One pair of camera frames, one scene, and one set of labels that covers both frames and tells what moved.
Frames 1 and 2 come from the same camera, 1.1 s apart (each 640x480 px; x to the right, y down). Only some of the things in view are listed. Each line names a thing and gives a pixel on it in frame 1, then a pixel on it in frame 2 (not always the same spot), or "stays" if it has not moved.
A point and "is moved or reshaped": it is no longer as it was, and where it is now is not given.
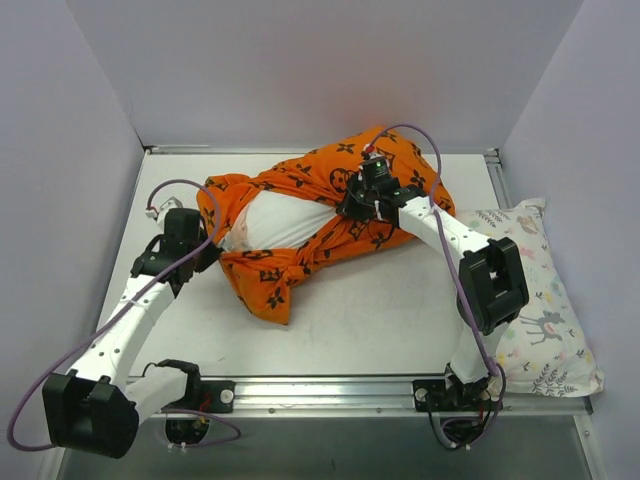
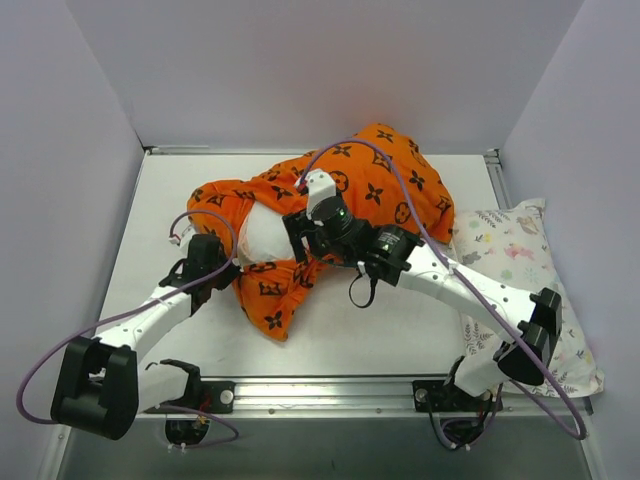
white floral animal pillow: (547, 349) stays
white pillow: (274, 219) is moved or reshaped
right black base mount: (435, 395) stays
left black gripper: (208, 255) to (220, 270)
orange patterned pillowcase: (268, 278) is moved or reshaped
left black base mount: (216, 396) stays
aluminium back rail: (186, 149) stays
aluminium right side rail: (498, 179) stays
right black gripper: (351, 201) to (295, 236)
